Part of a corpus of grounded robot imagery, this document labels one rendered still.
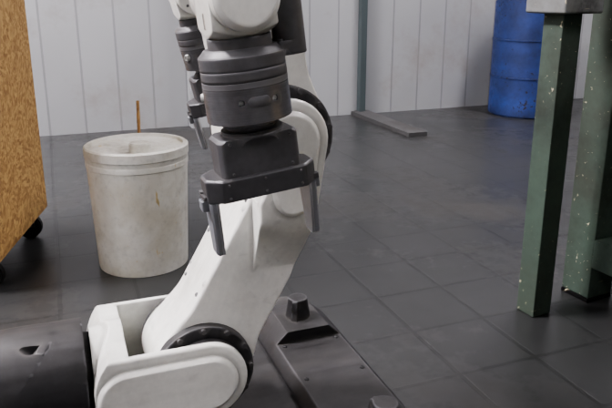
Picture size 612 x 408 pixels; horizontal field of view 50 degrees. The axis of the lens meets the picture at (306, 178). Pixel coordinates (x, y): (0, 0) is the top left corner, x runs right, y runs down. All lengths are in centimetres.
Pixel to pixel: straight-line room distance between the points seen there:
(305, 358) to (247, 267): 29
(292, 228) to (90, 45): 322
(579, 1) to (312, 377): 99
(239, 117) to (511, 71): 394
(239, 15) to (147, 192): 132
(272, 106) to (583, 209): 133
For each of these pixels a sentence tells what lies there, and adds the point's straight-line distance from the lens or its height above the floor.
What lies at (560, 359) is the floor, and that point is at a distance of 165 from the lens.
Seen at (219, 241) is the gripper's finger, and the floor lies 54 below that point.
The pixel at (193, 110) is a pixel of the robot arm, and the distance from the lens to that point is 115.
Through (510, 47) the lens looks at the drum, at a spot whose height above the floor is 45.
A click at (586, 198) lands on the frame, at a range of 187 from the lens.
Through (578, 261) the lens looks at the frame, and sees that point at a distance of 192.
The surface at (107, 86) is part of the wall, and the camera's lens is 406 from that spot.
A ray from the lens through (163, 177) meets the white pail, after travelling 190.
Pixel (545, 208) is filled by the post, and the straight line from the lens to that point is 170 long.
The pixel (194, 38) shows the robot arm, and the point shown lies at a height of 72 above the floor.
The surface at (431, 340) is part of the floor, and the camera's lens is 165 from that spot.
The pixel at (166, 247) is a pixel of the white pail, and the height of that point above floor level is 8.
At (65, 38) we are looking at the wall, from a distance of 403.
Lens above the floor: 80
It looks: 16 degrees down
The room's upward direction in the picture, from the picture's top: straight up
